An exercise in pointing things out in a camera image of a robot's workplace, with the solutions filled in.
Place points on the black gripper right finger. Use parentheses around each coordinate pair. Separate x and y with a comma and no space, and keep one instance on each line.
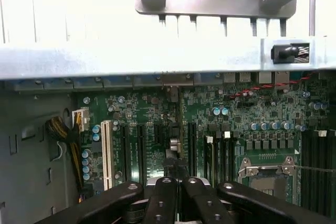
(207,203)

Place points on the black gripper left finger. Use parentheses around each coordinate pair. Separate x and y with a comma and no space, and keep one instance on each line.
(162,203)

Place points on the black RAM slot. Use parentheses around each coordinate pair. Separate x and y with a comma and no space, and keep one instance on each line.
(227,161)
(310,169)
(327,182)

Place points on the long black expansion slot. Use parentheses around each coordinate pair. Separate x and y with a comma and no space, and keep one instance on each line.
(192,150)
(125,153)
(141,153)

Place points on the short black expansion slot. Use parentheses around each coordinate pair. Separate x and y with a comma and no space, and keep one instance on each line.
(160,133)

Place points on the white expansion slot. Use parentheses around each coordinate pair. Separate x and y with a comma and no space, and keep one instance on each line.
(107,155)

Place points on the green motherboard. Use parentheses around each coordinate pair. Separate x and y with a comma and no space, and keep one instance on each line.
(262,108)

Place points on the thin metal locking lever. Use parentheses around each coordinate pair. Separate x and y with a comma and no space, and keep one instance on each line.
(315,169)

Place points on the white power connector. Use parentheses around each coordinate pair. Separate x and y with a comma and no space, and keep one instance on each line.
(78,119)

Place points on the open black PC case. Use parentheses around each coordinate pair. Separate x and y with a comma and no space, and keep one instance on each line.
(26,142)

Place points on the black chassis intrusion switch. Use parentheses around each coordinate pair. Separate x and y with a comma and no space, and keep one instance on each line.
(281,53)

